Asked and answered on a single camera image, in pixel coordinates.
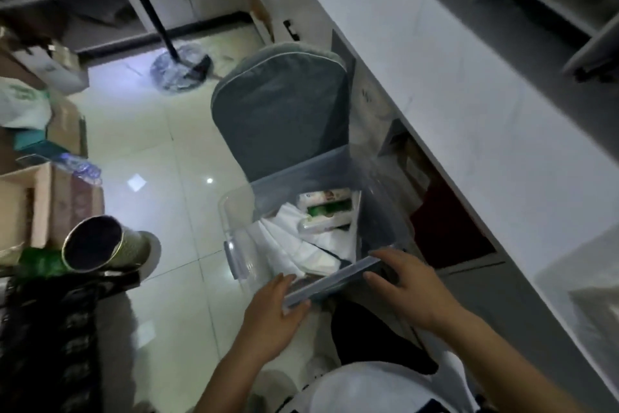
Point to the person's right hand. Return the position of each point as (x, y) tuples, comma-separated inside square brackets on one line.
[(420, 294)]

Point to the person's left hand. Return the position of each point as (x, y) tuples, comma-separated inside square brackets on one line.
[(263, 325)]

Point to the person's right thumb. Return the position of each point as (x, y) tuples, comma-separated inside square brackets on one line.
[(379, 282)]

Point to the person's left thumb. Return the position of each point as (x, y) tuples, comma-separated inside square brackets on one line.
[(297, 309)]

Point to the blue-grey box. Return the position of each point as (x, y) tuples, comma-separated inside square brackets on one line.
[(329, 281)]

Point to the person's left forearm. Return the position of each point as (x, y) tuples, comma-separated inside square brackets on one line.
[(232, 381)]

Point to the person's right forearm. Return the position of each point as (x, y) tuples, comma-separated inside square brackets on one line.
[(503, 367)]

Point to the person's black trousers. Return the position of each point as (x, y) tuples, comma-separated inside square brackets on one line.
[(372, 335)]

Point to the white folded cloth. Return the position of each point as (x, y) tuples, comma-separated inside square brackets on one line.
[(290, 246)]

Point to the dark red box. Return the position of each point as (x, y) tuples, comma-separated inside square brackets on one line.
[(449, 229)]

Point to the green and white carton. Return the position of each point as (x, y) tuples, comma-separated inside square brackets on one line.
[(329, 209)]

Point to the clear plastic storage bin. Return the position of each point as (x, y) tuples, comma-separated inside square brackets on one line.
[(242, 229)]

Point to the person's white shirt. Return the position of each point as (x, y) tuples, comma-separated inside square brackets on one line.
[(372, 391)]

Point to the grey covered chair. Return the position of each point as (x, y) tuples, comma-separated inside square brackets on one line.
[(283, 110)]

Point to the metal cylinder tin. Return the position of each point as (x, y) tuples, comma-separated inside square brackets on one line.
[(104, 246)]

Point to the dark patterned cloth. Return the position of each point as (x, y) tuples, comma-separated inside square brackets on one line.
[(48, 345)]

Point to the blue crumpled plastic bag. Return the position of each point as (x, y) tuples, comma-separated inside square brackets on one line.
[(80, 167)]

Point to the green packet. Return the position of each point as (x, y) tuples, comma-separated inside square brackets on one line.
[(41, 262)]

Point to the large brown cardboard box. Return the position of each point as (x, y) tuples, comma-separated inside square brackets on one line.
[(48, 207)]

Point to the small brown cardboard box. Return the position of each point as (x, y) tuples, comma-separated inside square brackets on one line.
[(67, 125)]

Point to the white cardboard box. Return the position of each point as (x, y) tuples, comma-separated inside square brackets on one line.
[(58, 67)]

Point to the white plastic bag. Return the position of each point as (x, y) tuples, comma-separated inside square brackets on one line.
[(22, 103)]

